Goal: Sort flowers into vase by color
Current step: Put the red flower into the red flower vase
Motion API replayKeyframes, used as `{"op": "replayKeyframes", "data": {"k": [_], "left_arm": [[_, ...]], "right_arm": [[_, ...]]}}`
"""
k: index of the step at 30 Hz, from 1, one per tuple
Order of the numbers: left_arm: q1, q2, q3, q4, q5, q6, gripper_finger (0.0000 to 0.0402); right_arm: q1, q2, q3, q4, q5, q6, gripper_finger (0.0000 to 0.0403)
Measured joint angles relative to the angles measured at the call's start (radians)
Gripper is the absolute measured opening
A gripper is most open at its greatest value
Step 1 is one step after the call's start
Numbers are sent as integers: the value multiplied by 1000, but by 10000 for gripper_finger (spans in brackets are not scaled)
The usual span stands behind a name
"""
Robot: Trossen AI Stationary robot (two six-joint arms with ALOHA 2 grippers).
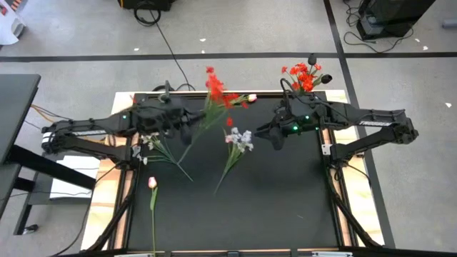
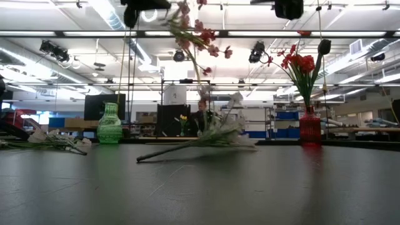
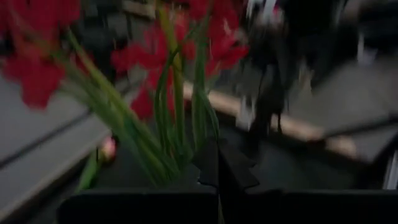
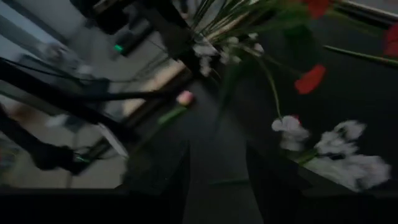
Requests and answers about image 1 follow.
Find orange cable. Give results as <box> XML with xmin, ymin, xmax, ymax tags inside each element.
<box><xmin>30</xmin><ymin>104</ymin><xmax>71</xmax><ymax>122</ymax></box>

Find black desk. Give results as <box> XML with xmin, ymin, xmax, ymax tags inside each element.
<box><xmin>0</xmin><ymin>74</ymin><xmax>98</xmax><ymax>236</ymax></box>

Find black equipment cabinet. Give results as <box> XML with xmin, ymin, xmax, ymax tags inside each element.
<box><xmin>356</xmin><ymin>0</ymin><xmax>437</xmax><ymax>41</ymax></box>

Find black case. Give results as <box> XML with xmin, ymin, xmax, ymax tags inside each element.
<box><xmin>117</xmin><ymin>0</ymin><xmax>176</xmax><ymax>11</ymax></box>

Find white machine housing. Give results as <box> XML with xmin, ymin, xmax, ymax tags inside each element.
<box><xmin>0</xmin><ymin>0</ymin><xmax>26</xmax><ymax>46</ymax></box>

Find tangled black cables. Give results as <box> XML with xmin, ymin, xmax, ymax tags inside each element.
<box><xmin>342</xmin><ymin>0</ymin><xmax>416</xmax><ymax>54</ymax></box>

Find white artificial flower bunch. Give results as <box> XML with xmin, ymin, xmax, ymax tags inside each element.
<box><xmin>213</xmin><ymin>126</ymin><xmax>254</xmax><ymax>196</ymax></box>

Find thin white blossom spray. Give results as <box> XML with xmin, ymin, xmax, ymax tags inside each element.
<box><xmin>131</xmin><ymin>133</ymin><xmax>194</xmax><ymax>182</ymax></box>

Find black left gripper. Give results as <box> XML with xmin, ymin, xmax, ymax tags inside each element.
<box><xmin>134</xmin><ymin>98</ymin><xmax>206</xmax><ymax>135</ymax></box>

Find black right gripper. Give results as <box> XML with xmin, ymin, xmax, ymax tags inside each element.
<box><xmin>253</xmin><ymin>101</ymin><xmax>322</xmax><ymax>141</ymax></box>

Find pink tulip with green stem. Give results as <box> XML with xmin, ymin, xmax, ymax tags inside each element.
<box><xmin>147</xmin><ymin>176</ymin><xmax>159</xmax><ymax>251</ymax></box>
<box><xmin>228</xmin><ymin>93</ymin><xmax>258</xmax><ymax>108</ymax></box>

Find black metal table frame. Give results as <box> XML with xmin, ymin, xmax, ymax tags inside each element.
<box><xmin>84</xmin><ymin>89</ymin><xmax>386</xmax><ymax>253</ymax></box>

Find white flat box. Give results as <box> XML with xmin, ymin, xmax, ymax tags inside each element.
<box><xmin>49</xmin><ymin>155</ymin><xmax>101</xmax><ymax>200</ymax></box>

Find red artificial flower bunch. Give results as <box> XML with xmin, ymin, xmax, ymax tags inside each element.
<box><xmin>280</xmin><ymin>62</ymin><xmax>324</xmax><ymax>94</ymax></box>
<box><xmin>176</xmin><ymin>66</ymin><xmax>251</xmax><ymax>166</ymax></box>

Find black floor cable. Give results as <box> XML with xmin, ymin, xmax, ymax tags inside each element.
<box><xmin>134</xmin><ymin>7</ymin><xmax>196</xmax><ymax>92</ymax></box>

